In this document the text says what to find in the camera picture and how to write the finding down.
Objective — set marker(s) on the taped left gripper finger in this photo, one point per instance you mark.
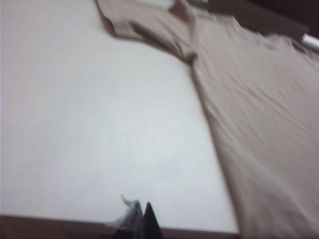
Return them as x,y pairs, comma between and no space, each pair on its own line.
130,224

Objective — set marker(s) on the beige T-shirt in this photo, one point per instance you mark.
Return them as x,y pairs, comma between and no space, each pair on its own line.
249,104

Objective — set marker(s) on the grey desk divider panel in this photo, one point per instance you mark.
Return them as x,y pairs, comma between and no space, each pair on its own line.
249,12

